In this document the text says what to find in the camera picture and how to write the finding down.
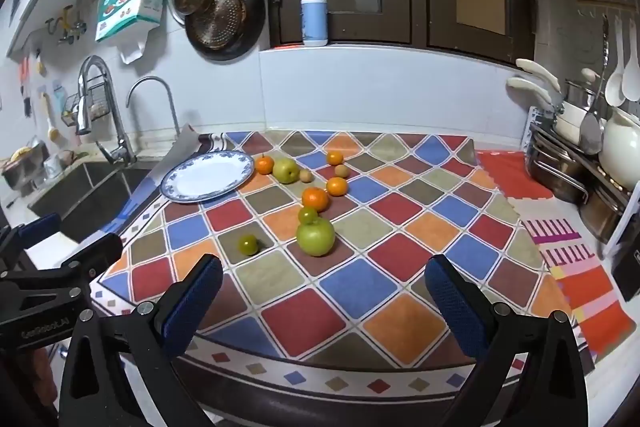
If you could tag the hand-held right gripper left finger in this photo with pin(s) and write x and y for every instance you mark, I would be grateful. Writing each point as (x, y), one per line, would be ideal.
(195, 302)

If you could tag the small tan round fruit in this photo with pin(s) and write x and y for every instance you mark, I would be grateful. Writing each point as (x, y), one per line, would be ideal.
(306, 176)
(342, 171)

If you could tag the small green tomato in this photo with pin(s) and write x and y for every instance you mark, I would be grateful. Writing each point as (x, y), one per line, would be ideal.
(247, 245)

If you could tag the steel spatula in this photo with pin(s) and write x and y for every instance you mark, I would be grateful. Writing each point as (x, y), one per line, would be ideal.
(591, 132)

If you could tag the small green fruit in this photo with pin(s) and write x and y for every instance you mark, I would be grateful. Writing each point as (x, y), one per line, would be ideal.
(307, 214)

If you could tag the white blue pump bottle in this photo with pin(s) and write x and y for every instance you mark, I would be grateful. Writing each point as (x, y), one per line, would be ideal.
(314, 22)

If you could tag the green apple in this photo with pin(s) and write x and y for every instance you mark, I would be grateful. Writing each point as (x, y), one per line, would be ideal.
(315, 239)

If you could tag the steel kitchen sink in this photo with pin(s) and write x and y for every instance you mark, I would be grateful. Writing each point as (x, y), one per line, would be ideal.
(95, 192)

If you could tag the bronze mesh strainer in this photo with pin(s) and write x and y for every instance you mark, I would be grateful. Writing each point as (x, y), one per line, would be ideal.
(222, 19)

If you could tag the chrome pull-down faucet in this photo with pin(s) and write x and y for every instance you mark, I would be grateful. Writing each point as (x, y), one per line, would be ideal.
(117, 127)

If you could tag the steel rectangular tray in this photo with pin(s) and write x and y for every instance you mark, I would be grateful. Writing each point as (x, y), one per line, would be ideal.
(600, 212)
(555, 172)

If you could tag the red patterned cloth mat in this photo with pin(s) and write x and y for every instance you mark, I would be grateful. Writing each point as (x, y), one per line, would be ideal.
(500, 172)

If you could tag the black box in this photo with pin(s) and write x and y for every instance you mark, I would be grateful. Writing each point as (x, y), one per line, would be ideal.
(631, 267)

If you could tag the yellow-green apple plate edge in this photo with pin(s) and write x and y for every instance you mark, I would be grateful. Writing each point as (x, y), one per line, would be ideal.
(285, 171)

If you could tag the orange mandarin with stem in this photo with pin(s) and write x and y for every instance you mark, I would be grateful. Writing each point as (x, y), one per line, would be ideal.
(264, 166)

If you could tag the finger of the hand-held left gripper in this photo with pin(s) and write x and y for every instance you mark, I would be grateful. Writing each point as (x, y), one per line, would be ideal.
(40, 227)
(97, 252)

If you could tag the white kettle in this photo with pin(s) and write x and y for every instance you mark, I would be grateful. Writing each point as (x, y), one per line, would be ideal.
(620, 152)

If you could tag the white plastic bag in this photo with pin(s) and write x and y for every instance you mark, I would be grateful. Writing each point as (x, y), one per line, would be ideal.
(132, 49)

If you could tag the thin chrome gooseneck faucet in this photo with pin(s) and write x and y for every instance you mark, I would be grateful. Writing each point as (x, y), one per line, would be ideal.
(150, 79)

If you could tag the colourful checkered tablecloth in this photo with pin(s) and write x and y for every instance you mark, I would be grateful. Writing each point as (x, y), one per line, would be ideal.
(350, 287)

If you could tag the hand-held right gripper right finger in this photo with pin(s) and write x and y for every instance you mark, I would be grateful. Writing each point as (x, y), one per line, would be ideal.
(452, 304)

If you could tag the yellow dish brush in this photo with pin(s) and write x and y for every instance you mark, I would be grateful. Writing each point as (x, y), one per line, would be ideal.
(51, 127)

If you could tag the blue rimmed white plate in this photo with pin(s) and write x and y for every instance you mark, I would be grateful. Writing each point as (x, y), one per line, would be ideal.
(205, 179)

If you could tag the white ladle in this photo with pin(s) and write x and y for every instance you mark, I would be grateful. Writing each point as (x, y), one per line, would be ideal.
(631, 79)
(615, 87)

